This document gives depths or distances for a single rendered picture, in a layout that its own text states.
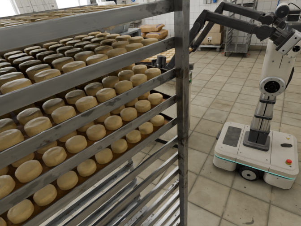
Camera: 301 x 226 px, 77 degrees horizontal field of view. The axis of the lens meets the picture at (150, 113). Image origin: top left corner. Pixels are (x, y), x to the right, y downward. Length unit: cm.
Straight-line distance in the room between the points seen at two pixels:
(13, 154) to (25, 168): 10
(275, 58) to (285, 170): 88
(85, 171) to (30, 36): 35
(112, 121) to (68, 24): 27
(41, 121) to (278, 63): 142
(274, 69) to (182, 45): 109
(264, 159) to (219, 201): 51
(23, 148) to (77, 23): 24
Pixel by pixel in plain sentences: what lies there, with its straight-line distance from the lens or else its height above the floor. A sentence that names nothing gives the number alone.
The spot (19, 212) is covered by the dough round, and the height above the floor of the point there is 115.
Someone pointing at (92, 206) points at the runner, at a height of 106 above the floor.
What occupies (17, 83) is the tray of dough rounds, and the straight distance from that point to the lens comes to 43.
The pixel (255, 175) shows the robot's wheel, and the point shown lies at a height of 10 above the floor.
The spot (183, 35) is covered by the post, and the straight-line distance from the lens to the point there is 54.
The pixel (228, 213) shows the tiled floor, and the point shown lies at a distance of 180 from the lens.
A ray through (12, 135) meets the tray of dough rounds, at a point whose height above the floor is 133.
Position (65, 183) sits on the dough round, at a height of 115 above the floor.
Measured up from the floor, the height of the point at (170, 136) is 18.
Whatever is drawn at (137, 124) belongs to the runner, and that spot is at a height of 123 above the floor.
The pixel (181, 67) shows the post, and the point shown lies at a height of 134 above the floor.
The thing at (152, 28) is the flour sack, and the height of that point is 64.
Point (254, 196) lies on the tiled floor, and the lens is 194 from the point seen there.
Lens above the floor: 154
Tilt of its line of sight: 33 degrees down
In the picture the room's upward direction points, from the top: 7 degrees counter-clockwise
